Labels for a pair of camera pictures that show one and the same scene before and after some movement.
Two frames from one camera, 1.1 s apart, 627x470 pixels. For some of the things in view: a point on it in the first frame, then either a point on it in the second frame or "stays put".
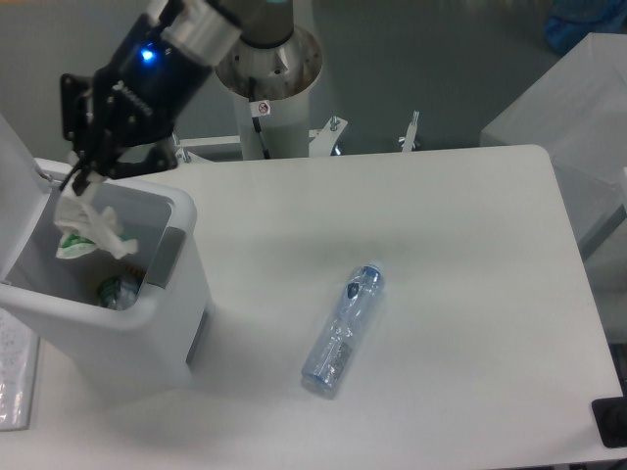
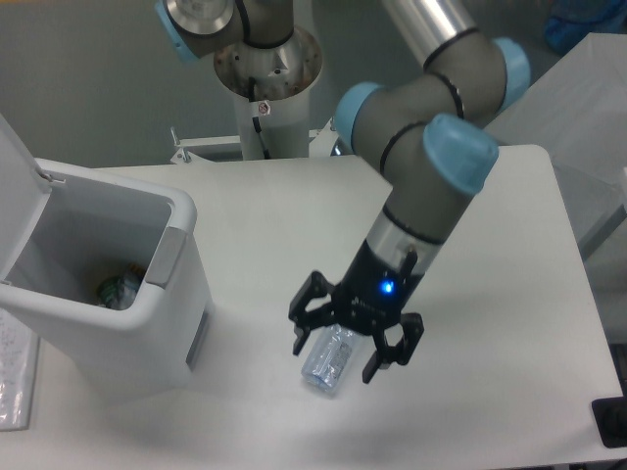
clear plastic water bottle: (327, 359) stays put
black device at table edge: (610, 417) stays put
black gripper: (141, 94) → (377, 285)
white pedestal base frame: (321, 142) stays put
